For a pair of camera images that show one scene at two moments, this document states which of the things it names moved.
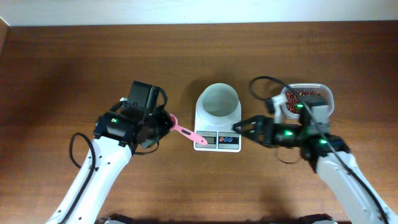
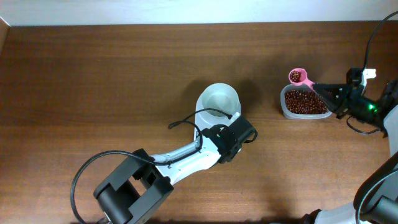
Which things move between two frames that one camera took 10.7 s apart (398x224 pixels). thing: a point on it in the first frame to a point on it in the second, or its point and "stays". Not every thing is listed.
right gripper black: x=265 y=130 to x=347 y=98
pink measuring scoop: x=196 y=138 to x=298 y=76
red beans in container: x=291 y=101 stays
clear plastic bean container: x=319 y=98 stays
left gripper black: x=165 y=122 to x=235 y=151
